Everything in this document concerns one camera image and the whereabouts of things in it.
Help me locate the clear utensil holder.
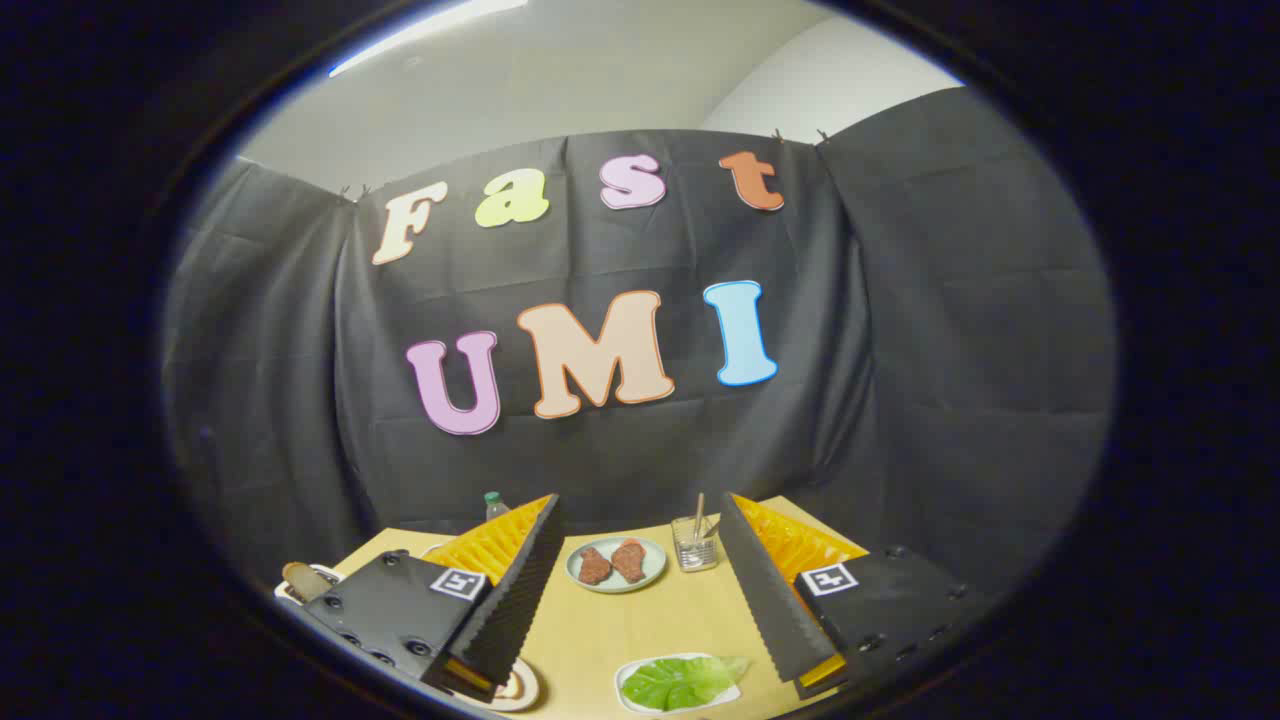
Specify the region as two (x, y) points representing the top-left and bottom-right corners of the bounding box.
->
(672, 515), (720, 573)

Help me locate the green lettuce leaf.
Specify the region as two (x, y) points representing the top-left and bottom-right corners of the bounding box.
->
(621, 656), (749, 713)

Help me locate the white toaster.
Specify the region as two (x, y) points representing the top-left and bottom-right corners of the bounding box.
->
(274, 563), (343, 607)

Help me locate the pale green round plate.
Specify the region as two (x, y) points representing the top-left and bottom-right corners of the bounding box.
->
(566, 536), (668, 595)

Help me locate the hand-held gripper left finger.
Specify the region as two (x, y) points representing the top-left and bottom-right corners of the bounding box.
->
(303, 493), (566, 701)

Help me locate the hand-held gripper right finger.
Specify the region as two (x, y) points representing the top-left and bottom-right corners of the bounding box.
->
(717, 490), (991, 701)

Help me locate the white round plate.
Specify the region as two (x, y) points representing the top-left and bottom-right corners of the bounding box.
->
(455, 657), (541, 713)

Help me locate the white square plate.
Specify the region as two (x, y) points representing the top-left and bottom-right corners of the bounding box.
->
(614, 653), (747, 717)

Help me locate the toast bread slice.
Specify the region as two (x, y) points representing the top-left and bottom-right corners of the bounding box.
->
(282, 561), (327, 602)

